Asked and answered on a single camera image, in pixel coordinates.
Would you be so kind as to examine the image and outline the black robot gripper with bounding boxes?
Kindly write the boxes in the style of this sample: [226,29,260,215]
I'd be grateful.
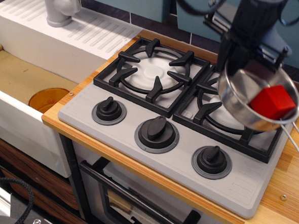
[204,1,294,76]

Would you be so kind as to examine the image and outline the small stainless steel pan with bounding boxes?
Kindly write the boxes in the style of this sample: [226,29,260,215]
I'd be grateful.
[211,57,299,167]

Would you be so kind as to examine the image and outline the red wooden cube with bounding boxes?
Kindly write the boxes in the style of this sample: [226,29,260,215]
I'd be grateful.
[249,85,296,120]

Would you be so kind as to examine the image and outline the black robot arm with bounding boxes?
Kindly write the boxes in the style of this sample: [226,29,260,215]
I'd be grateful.
[204,0,299,75]

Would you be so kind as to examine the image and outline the black middle stove knob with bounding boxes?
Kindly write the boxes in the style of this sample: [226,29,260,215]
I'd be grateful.
[134,116,179,154]

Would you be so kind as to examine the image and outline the black stove knob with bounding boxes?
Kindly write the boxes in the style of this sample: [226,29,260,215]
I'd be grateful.
[134,116,179,154]
[192,145,232,180]
[91,96,127,126]

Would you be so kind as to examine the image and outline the black right stove knob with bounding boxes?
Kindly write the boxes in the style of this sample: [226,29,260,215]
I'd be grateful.
[192,145,232,180]

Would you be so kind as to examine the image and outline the grey toy stove top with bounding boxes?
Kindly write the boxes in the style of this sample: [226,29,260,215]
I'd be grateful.
[58,80,287,218]

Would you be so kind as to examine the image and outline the black left stove knob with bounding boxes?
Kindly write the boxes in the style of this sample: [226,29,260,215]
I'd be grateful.
[91,96,127,126]

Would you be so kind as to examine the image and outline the black right burner grate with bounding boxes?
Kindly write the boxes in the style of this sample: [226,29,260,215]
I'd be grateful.
[173,65,282,163]

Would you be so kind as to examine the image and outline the black burner grate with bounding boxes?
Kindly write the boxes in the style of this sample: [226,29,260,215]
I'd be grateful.
[173,65,282,163]
[93,38,211,118]

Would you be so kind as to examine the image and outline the black left burner grate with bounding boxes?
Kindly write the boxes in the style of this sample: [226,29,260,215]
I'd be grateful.
[93,38,211,118]

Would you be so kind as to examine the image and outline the grey toy faucet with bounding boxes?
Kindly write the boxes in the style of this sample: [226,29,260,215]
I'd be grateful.
[44,0,81,28]

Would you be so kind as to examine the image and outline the orange translucent plate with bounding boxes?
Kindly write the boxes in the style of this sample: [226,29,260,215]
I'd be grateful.
[28,88,69,113]

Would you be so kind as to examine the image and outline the white toy sink unit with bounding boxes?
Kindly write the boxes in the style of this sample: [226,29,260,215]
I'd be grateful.
[0,0,141,177]

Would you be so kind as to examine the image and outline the wood grain drawer fronts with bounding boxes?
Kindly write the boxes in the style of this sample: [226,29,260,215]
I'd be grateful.
[0,138,85,224]

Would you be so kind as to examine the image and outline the oven door with black handle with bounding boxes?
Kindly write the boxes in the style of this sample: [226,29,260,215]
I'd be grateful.
[75,155,253,224]

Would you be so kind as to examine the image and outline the black braided foreground cable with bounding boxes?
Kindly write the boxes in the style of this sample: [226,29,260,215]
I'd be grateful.
[0,176,36,224]

